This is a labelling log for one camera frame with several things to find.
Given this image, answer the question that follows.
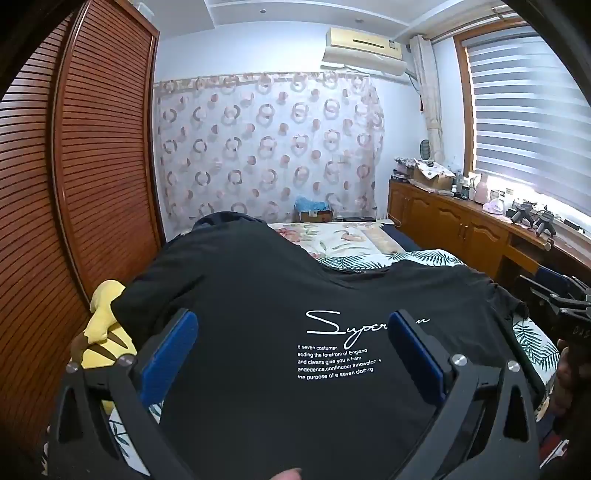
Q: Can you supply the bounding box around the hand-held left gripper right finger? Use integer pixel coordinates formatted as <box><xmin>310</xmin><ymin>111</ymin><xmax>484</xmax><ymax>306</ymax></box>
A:
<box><xmin>388</xmin><ymin>309</ymin><xmax>541</xmax><ymax>480</ymax></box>

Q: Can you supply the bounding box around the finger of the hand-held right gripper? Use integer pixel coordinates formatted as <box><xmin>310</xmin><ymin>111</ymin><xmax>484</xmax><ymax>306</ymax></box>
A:
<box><xmin>515</xmin><ymin>275</ymin><xmax>561</xmax><ymax>319</ymax></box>
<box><xmin>531</xmin><ymin>276</ymin><xmax>591</xmax><ymax>305</ymax></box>

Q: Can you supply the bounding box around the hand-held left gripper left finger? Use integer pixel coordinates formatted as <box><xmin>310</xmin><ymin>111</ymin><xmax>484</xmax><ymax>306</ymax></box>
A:
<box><xmin>46</xmin><ymin>308</ymin><xmax>200</xmax><ymax>480</ymax></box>

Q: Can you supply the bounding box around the black script-print t-shirt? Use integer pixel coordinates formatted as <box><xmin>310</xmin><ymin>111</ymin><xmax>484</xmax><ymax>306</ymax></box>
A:
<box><xmin>113</xmin><ymin>224</ymin><xmax>532</xmax><ymax>480</ymax></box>

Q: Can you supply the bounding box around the person's right hand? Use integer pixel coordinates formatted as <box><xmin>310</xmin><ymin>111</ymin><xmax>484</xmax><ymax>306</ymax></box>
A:
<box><xmin>556</xmin><ymin>339</ymin><xmax>591</xmax><ymax>418</ymax></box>

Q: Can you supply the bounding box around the palm leaf blanket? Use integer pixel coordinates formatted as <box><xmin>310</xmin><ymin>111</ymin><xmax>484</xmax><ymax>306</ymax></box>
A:
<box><xmin>106</xmin><ymin>249</ymin><xmax>561</xmax><ymax>462</ymax></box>

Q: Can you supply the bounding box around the yellow plush toy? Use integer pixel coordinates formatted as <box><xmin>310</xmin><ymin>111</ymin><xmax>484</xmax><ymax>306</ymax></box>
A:
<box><xmin>69</xmin><ymin>279</ymin><xmax>139</xmax><ymax>416</ymax></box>

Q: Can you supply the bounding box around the navy bed sheet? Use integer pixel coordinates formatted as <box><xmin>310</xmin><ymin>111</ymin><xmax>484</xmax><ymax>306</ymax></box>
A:
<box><xmin>379</xmin><ymin>222</ymin><xmax>423</xmax><ymax>252</ymax></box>

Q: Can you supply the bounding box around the long wooden cabinet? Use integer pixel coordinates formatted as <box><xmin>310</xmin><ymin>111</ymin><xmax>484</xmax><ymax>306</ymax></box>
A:
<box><xmin>388</xmin><ymin>178</ymin><xmax>591</xmax><ymax>287</ymax></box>

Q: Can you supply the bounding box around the pink jug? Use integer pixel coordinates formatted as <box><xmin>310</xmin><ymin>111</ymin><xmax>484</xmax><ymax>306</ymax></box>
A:
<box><xmin>471</xmin><ymin>173</ymin><xmax>492</xmax><ymax>204</ymax></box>

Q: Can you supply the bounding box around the floral bedspread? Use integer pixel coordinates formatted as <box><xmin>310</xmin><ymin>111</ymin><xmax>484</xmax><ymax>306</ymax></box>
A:
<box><xmin>268</xmin><ymin>222</ymin><xmax>407</xmax><ymax>273</ymax></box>

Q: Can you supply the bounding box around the navy blue garment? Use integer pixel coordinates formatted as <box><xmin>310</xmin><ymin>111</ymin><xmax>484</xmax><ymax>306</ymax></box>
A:
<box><xmin>191</xmin><ymin>211</ymin><xmax>269</xmax><ymax>232</ymax></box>

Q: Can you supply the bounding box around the open cardboard box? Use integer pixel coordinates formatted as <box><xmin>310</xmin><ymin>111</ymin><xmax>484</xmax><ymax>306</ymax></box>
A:
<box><xmin>411</xmin><ymin>159</ymin><xmax>455</xmax><ymax>190</ymax></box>

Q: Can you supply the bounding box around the striped window blind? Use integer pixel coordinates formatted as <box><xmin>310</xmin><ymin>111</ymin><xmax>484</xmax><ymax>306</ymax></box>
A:
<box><xmin>466</xmin><ymin>25</ymin><xmax>591</xmax><ymax>217</ymax></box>

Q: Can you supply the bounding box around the blue plastic bag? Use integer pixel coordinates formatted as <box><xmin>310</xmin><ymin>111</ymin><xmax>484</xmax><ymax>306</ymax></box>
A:
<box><xmin>295</xmin><ymin>196</ymin><xmax>331</xmax><ymax>213</ymax></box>

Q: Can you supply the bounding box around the beige drape curtain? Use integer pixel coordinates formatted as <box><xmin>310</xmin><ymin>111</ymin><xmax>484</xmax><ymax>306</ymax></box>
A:
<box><xmin>409</xmin><ymin>34</ymin><xmax>446</xmax><ymax>162</ymax></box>

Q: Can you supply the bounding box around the wooden louvered wardrobe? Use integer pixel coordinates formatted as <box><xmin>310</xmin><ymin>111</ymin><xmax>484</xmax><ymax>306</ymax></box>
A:
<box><xmin>0</xmin><ymin>0</ymin><xmax>164</xmax><ymax>462</ymax></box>

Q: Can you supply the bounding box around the circle-patterned sheer curtain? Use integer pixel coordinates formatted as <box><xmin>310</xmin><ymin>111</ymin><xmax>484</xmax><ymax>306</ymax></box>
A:
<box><xmin>154</xmin><ymin>71</ymin><xmax>386</xmax><ymax>232</ymax></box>

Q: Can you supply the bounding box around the wooden window frame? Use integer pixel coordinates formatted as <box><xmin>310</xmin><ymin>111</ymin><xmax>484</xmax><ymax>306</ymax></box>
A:
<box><xmin>452</xmin><ymin>34</ymin><xmax>481</xmax><ymax>178</ymax></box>

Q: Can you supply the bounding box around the wall air conditioner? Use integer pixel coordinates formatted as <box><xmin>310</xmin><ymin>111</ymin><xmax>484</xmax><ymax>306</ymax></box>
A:
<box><xmin>321</xmin><ymin>27</ymin><xmax>407</xmax><ymax>77</ymax></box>

